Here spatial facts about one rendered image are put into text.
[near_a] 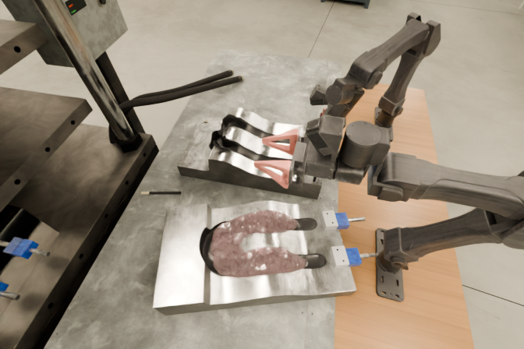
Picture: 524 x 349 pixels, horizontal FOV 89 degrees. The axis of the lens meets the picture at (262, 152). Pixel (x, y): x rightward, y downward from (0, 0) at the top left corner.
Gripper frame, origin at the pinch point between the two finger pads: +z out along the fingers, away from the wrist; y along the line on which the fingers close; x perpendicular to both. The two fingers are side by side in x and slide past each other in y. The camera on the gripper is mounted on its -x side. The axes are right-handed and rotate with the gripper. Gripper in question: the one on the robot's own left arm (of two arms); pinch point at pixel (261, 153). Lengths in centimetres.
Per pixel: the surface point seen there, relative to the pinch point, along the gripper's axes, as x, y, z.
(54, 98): 13, -17, 76
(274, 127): 30.7, -37.9, 6.1
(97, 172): 38, -7, 68
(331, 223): 31.7, -3.8, -18.9
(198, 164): 32.3, -15.5, 28.3
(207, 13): 114, -314, 162
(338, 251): 31.8, 3.7, -21.2
